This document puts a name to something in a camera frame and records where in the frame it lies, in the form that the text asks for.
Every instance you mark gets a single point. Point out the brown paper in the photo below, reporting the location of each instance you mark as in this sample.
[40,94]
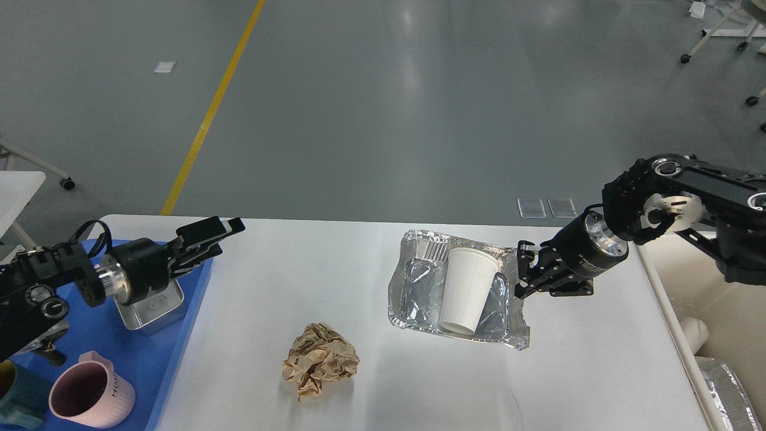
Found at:
[320,355]

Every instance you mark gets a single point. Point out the left clear floor plate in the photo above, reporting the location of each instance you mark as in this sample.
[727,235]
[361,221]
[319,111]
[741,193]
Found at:
[532,208]

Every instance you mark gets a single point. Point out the pink ribbed mug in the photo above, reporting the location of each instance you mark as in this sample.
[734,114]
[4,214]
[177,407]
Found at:
[92,393]

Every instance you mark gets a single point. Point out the aluminium foil tray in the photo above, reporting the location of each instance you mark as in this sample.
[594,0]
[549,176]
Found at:
[415,292]

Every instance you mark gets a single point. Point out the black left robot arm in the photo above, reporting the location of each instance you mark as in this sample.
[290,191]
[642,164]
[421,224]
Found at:
[32,309]

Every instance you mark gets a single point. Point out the clear floor plate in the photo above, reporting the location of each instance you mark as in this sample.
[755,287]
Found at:
[562,208]
[532,208]

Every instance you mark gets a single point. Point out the white object in bin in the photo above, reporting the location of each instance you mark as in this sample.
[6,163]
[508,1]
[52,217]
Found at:
[696,333]

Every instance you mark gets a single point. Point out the right clear floor plate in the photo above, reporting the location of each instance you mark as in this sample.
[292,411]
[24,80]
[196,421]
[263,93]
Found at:
[562,208]

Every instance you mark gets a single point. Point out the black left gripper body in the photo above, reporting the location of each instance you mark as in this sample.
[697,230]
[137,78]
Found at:
[135,270]

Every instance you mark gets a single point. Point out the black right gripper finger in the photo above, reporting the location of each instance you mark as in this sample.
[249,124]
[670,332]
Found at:
[533,260]
[529,284]

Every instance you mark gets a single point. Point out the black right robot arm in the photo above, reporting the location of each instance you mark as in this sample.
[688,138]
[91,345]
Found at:
[716,209]

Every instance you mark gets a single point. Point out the white side table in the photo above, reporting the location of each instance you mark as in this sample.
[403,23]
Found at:
[19,187]

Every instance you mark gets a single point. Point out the white floor sticker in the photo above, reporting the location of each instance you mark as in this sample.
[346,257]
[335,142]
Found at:
[164,67]

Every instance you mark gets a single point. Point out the blue plastic tray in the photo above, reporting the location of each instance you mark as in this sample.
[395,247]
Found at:
[148,362]

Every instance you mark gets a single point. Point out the stainless steel rectangular container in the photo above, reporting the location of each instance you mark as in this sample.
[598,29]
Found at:
[156,312]

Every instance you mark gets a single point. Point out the white wheeled cart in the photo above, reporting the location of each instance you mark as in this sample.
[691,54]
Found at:
[728,58]

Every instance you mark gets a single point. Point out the beige plastic bin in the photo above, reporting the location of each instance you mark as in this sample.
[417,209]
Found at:
[718,329]

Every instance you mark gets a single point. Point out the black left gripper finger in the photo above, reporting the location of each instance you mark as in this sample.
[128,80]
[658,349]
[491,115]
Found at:
[187,260]
[203,237]

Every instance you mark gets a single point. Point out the foil tray in bin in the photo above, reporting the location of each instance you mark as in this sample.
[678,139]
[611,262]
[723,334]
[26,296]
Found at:
[728,393]

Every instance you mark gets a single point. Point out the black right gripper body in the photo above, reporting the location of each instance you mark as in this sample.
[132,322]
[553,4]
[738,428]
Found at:
[581,251]

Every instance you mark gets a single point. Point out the teal yellow cup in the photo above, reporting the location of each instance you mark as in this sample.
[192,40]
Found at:
[24,397]

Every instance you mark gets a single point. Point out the white paper cup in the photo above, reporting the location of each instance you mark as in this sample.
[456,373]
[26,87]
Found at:
[466,288]

